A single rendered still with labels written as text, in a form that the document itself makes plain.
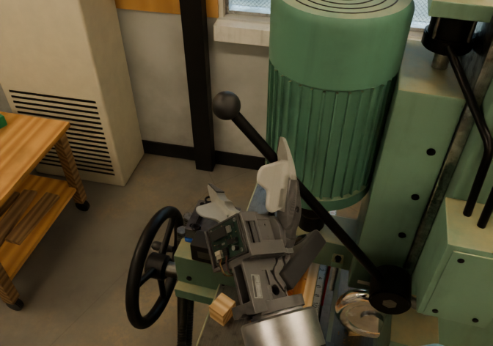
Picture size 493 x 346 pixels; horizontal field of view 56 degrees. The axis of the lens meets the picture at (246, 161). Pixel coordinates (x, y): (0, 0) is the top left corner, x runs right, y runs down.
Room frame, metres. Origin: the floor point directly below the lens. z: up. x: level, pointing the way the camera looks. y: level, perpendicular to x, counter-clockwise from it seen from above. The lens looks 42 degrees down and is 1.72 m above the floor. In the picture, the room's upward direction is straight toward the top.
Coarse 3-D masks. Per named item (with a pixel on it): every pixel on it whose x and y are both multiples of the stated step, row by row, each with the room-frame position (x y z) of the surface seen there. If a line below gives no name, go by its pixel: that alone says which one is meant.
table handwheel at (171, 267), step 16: (176, 208) 0.76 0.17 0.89; (160, 224) 0.67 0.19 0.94; (176, 224) 0.76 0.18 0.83; (144, 240) 0.62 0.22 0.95; (176, 240) 0.76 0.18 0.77; (144, 256) 0.59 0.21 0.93; (160, 256) 0.66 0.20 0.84; (128, 272) 0.56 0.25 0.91; (160, 272) 0.62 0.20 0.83; (176, 272) 0.63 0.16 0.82; (128, 288) 0.54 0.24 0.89; (160, 288) 0.64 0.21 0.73; (128, 304) 0.52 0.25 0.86; (160, 304) 0.62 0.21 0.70; (144, 320) 0.53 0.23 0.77
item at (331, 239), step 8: (336, 216) 0.58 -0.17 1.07; (344, 224) 0.56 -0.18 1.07; (352, 224) 0.56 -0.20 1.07; (296, 232) 0.54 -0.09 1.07; (304, 232) 0.54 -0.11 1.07; (320, 232) 0.54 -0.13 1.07; (328, 232) 0.54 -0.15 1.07; (352, 232) 0.54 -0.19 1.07; (328, 240) 0.52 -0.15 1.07; (336, 240) 0.52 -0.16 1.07; (328, 248) 0.52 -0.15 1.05; (336, 248) 0.51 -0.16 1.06; (344, 248) 0.51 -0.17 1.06; (320, 256) 0.52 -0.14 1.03; (328, 256) 0.52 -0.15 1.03; (344, 256) 0.51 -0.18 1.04; (352, 256) 0.50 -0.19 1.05; (328, 264) 0.51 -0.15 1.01; (344, 264) 0.51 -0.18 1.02
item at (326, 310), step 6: (330, 270) 0.63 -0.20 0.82; (330, 276) 0.62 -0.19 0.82; (330, 294) 0.57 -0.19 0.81; (324, 300) 0.56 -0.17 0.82; (330, 300) 0.56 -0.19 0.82; (324, 306) 0.54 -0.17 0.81; (330, 306) 0.54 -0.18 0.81; (324, 312) 0.53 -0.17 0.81; (324, 318) 0.51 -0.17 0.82; (324, 324) 0.50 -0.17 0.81; (324, 330) 0.49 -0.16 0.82; (324, 336) 0.47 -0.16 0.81; (330, 342) 0.44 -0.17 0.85
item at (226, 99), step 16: (224, 96) 0.45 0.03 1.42; (224, 112) 0.44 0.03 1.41; (240, 128) 0.44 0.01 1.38; (256, 144) 0.44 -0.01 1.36; (272, 160) 0.43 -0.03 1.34; (304, 192) 0.42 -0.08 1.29; (320, 208) 0.42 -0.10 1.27; (336, 224) 0.41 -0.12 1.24; (352, 240) 0.41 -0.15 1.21; (368, 272) 0.39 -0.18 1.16; (384, 272) 0.40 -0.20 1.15; (400, 272) 0.40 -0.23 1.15; (384, 288) 0.37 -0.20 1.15; (400, 288) 0.37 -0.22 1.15; (384, 304) 0.37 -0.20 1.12; (400, 304) 0.36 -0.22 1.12; (416, 304) 0.37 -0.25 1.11
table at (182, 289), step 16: (256, 192) 0.81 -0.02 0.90; (256, 208) 0.75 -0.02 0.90; (176, 288) 0.55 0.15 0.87; (192, 288) 0.55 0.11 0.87; (208, 288) 0.55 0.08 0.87; (224, 288) 0.53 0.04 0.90; (208, 304) 0.53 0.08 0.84; (208, 320) 0.46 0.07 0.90; (240, 320) 0.46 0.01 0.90; (208, 336) 0.43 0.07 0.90; (224, 336) 0.43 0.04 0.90; (240, 336) 0.43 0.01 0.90
